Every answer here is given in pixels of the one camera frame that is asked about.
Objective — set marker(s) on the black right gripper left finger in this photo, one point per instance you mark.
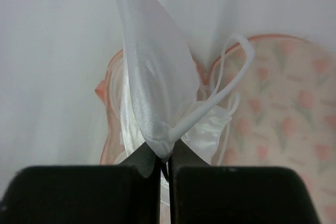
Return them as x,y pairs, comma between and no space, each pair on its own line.
125,193

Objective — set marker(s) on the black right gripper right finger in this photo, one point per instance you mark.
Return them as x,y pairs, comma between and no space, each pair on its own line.
201,193

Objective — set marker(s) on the white satin bra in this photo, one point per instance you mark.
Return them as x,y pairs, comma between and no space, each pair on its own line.
156,92

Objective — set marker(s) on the floral mesh laundry bag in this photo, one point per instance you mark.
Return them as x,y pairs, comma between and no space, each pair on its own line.
286,116

